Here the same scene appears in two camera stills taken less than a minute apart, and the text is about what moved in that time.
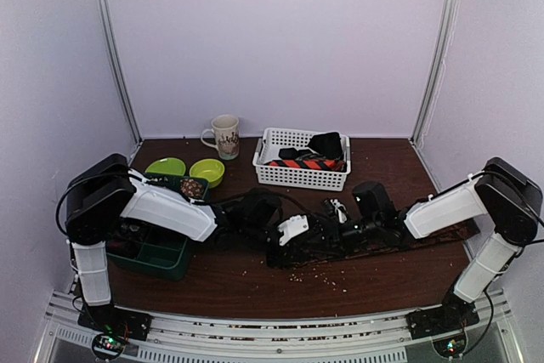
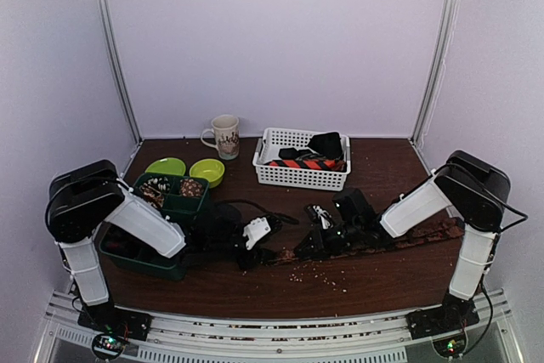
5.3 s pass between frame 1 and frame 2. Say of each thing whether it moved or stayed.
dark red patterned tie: stayed
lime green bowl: stayed
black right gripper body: stayed
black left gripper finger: moved
